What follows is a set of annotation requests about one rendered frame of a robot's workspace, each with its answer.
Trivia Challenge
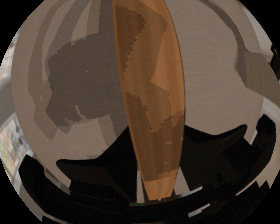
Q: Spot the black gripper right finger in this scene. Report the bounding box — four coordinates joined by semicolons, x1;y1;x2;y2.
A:
180;124;246;192

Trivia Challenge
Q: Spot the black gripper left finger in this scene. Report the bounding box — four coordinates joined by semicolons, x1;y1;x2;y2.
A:
56;125;137;204

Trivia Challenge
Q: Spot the dark brown wooden post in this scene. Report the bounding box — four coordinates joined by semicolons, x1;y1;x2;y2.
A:
141;176;177;224

